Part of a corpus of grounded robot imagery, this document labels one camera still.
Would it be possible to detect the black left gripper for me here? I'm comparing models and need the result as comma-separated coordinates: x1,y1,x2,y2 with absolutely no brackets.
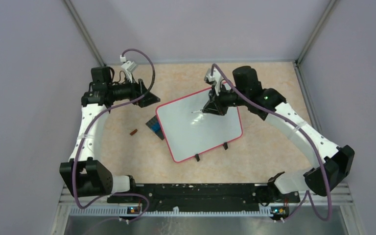
108,72,160,107

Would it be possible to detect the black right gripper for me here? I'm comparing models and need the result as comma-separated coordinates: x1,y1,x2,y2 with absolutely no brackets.
202,82,248,117

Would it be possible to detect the pink framed whiteboard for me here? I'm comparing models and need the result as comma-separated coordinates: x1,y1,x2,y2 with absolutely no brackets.
156,88,243,163

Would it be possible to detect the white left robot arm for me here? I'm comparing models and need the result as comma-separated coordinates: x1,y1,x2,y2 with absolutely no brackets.
59,66,160,202

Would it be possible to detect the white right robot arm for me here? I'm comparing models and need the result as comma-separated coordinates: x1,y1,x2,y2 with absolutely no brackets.
201,65,355,202

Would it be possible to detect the dark grey lego baseplate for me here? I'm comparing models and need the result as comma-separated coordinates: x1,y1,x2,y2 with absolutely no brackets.
145,116,165,141

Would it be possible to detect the blue lego brick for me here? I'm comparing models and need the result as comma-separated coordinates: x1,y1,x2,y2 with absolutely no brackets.
150,122,161,133

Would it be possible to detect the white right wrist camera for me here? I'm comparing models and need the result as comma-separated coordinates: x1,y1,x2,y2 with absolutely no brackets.
204,69,226,96

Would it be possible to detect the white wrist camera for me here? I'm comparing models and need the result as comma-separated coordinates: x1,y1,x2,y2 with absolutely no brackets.
204,69,226,96
120,55,138,83

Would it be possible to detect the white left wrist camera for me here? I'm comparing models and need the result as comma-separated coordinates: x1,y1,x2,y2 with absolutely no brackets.
120,55,138,83

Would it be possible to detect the white cable duct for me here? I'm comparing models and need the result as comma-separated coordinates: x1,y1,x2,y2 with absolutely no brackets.
70,206,274,217

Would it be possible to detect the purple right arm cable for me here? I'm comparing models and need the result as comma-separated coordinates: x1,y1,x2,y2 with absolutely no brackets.
211,63,334,222

